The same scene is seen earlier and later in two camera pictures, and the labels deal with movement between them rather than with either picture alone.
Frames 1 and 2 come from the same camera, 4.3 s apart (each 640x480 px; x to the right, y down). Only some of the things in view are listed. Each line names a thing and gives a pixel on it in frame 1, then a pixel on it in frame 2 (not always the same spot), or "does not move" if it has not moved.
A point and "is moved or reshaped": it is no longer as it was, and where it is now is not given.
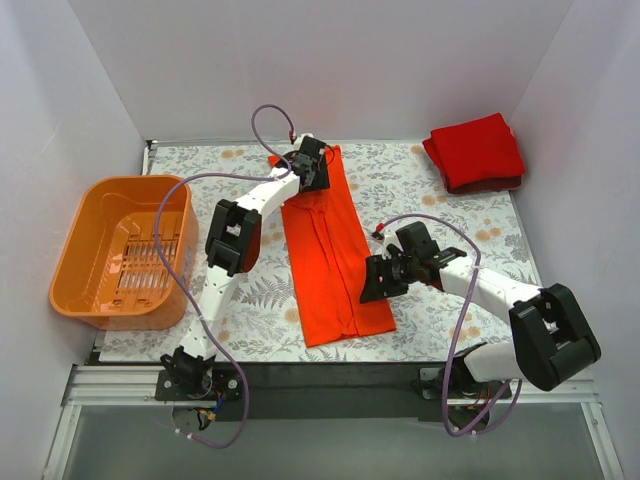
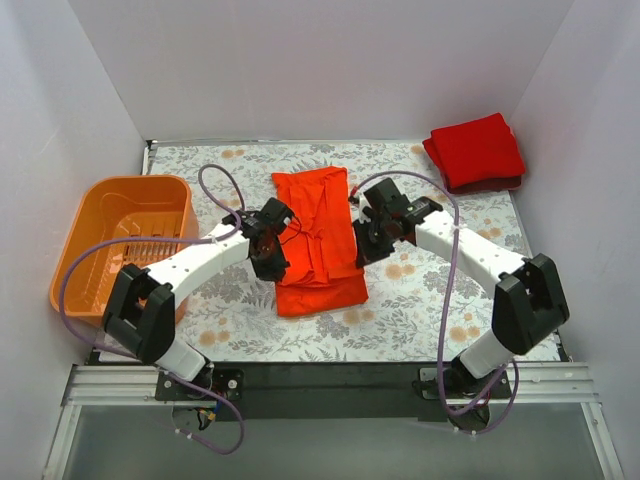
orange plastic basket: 108,269 does not move
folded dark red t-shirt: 504,184 does not move
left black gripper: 316,176 to 272,257
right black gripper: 379,279 to 371,245
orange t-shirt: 328,247 is moved or reshaped
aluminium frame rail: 133,385 does not move
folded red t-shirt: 476,151 does not move
